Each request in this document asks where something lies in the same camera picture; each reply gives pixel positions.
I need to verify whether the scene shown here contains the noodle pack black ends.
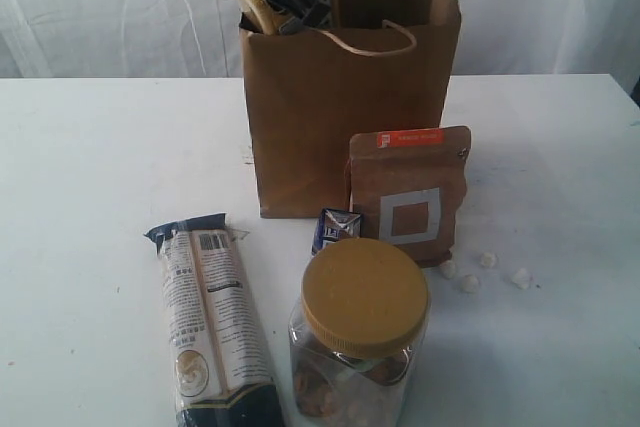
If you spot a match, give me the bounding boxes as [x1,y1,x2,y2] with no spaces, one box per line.
[145,213,285,426]

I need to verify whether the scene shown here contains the yellow millet plastic bottle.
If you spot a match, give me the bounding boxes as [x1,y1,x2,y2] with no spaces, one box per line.
[238,0,296,35]

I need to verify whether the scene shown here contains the white backdrop curtain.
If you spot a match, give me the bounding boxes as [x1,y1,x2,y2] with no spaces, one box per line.
[1,0,639,90]

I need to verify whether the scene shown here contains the small dark blue sachet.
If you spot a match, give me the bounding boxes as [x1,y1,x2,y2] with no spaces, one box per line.
[311,208,363,256]

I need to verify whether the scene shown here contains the clear jar yellow lid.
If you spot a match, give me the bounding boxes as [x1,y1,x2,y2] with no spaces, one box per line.
[289,238,430,426]

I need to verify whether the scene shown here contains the brown pouch orange label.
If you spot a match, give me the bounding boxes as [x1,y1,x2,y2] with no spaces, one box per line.
[348,126,472,267]

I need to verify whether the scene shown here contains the brown paper bag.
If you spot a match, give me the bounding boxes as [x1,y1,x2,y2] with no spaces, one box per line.
[240,0,461,218]

